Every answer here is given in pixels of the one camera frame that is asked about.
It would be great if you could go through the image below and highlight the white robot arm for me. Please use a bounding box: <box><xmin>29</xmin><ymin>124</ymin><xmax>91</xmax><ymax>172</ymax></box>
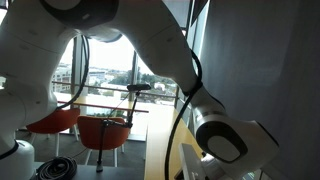
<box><xmin>0</xmin><ymin>0</ymin><xmax>279</xmax><ymax>180</ymax></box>

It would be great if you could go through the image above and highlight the long wooden side table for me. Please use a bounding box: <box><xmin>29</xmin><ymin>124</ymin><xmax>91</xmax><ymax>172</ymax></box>
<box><xmin>73</xmin><ymin>95</ymin><xmax>148</xmax><ymax>113</ymax></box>

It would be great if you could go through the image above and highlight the orange chair near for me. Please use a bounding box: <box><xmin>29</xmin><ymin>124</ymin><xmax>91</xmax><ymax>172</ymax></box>
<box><xmin>77</xmin><ymin>116</ymin><xmax>130</xmax><ymax>166</ymax></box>

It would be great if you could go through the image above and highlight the orange chair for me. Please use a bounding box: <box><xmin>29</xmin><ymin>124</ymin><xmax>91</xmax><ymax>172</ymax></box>
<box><xmin>77</xmin><ymin>116</ymin><xmax>130</xmax><ymax>166</ymax></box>
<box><xmin>26</xmin><ymin>108</ymin><xmax>80</xmax><ymax>156</ymax></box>

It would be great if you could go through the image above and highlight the orange chair far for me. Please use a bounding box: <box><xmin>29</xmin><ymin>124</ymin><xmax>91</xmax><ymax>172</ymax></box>
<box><xmin>26</xmin><ymin>108</ymin><xmax>80</xmax><ymax>156</ymax></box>

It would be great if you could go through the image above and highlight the black camera stand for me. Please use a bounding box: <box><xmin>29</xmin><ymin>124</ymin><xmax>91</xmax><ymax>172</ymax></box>
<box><xmin>96</xmin><ymin>84</ymin><xmax>151</xmax><ymax>173</ymax></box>

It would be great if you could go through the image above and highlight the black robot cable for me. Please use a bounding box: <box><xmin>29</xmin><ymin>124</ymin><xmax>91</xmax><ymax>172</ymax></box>
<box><xmin>56</xmin><ymin>34</ymin><xmax>204</xmax><ymax>180</ymax></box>

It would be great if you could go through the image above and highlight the coiled black cable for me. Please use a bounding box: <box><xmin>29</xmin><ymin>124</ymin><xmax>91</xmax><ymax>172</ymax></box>
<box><xmin>34</xmin><ymin>155</ymin><xmax>78</xmax><ymax>180</ymax></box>

